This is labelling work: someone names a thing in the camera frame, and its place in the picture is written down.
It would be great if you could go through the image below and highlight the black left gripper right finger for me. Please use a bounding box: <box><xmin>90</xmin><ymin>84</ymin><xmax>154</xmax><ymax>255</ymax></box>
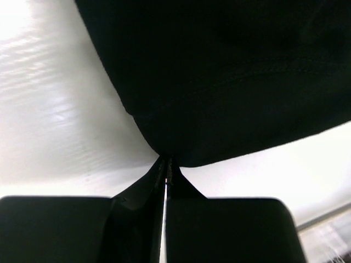
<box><xmin>166</xmin><ymin>158</ymin><xmax>306</xmax><ymax>263</ymax></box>

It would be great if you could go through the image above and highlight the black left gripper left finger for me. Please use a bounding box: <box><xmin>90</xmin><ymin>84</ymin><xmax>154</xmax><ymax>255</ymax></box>
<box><xmin>1</xmin><ymin>159</ymin><xmax>166</xmax><ymax>262</ymax></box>

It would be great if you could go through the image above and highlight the black skirt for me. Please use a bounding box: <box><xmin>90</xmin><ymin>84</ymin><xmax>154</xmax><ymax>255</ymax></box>
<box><xmin>76</xmin><ymin>1</ymin><xmax>350</xmax><ymax>167</ymax></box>

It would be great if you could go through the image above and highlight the aluminium table edge rail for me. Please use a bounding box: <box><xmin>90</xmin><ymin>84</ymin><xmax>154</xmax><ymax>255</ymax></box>
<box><xmin>296</xmin><ymin>203</ymin><xmax>350</xmax><ymax>232</ymax></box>

